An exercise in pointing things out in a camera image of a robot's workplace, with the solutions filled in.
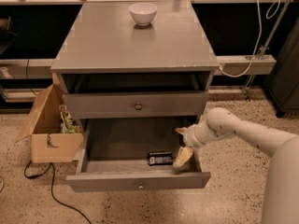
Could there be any closed grey upper drawer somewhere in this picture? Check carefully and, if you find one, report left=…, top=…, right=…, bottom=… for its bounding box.
left=63, top=91, right=208, bottom=119

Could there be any dark cabinet at right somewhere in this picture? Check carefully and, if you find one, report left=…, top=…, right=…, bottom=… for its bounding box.
left=264, top=18, right=299, bottom=118

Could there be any grey wooden drawer cabinet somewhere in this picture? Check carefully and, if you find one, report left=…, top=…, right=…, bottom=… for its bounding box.
left=50, top=0, right=221, bottom=135

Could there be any white hanging cable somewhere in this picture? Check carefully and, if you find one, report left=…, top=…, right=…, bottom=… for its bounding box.
left=219, top=0, right=282, bottom=78

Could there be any black floor cable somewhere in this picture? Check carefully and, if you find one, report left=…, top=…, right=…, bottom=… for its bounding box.
left=23, top=161, right=93, bottom=224

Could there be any white ceramic bowl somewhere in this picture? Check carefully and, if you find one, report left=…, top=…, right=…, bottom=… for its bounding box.
left=129, top=3, right=157, bottom=26

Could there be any open grey lower drawer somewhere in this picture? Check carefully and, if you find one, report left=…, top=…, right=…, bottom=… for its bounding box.
left=66, top=117, right=210, bottom=192

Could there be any green snack bag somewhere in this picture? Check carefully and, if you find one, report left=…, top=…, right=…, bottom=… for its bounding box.
left=59, top=105, right=80, bottom=133

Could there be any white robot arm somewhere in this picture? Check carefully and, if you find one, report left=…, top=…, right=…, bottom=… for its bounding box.
left=173, top=107, right=299, bottom=224

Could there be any open cardboard box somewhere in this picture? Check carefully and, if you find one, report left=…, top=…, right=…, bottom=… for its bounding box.
left=16, top=73, right=83, bottom=163

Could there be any dark blue rxbar wrapper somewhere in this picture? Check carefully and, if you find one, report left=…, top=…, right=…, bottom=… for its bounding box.
left=148, top=152, right=173, bottom=166

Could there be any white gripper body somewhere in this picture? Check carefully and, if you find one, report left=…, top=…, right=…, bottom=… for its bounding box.
left=183, top=124, right=206, bottom=149

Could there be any metal tripod stand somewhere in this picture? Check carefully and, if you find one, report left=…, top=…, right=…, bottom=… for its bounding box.
left=242, top=0, right=293, bottom=102

